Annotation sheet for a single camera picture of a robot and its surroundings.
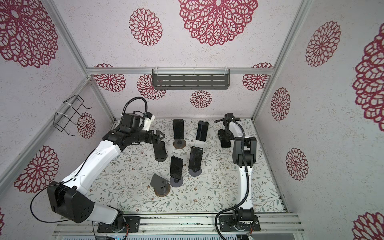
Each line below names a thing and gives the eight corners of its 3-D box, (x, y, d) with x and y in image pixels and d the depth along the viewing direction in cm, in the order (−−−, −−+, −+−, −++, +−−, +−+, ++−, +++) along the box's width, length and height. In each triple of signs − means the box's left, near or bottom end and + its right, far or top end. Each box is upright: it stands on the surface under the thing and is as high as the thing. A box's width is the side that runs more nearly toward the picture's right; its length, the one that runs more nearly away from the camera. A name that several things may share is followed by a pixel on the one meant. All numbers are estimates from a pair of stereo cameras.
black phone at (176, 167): (171, 179, 91) (168, 165, 77) (174, 170, 95) (171, 155, 80) (182, 181, 90) (180, 168, 76) (185, 172, 94) (183, 158, 79)
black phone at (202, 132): (196, 143, 108) (196, 128, 95) (198, 136, 113) (199, 120, 100) (204, 145, 107) (206, 129, 95) (206, 137, 112) (208, 122, 99)
